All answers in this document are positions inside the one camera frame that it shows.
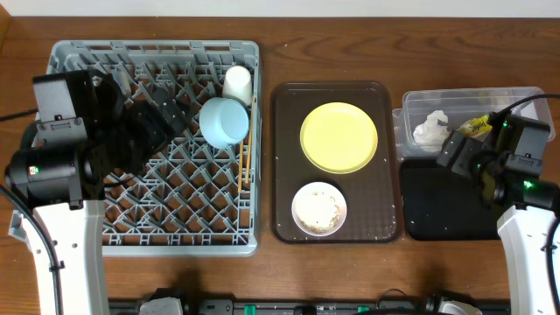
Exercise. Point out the white bowl with food residue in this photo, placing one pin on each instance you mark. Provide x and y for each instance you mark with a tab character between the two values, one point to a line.
319	209

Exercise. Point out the black plastic bin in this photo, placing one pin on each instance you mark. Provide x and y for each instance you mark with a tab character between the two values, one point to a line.
439	205

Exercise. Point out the white cup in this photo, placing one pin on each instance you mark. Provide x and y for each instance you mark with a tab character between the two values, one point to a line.
238	85

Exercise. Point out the green yellow snack wrapper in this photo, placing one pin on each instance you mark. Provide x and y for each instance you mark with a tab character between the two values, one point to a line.
475	127

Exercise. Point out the grey plastic dishwasher rack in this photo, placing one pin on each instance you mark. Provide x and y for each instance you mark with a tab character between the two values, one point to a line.
187	203

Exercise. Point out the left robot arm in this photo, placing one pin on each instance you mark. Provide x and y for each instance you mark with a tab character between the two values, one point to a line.
58	177

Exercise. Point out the dark brown serving tray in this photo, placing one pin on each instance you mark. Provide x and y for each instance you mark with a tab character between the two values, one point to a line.
372	215

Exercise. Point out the light blue bowl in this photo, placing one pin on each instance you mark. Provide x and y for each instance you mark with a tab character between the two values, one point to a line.
223	122

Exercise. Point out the yellow plate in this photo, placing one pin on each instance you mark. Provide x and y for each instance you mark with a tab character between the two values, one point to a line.
338	137

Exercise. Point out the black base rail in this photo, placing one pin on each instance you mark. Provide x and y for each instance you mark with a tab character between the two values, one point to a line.
229	307

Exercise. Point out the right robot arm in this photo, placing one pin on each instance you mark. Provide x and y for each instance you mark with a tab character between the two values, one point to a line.
505	168

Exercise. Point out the wooden chopstick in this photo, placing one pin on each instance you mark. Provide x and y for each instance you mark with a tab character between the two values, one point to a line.
240	167
252	115

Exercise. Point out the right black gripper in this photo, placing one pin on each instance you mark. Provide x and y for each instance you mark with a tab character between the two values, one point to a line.
457	150

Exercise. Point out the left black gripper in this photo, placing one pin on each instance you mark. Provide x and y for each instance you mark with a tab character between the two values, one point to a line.
143	124

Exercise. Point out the clear plastic bin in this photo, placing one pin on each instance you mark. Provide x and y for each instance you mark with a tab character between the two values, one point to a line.
459	105

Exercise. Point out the white tissue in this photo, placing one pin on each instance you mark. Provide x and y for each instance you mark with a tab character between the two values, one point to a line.
432	133

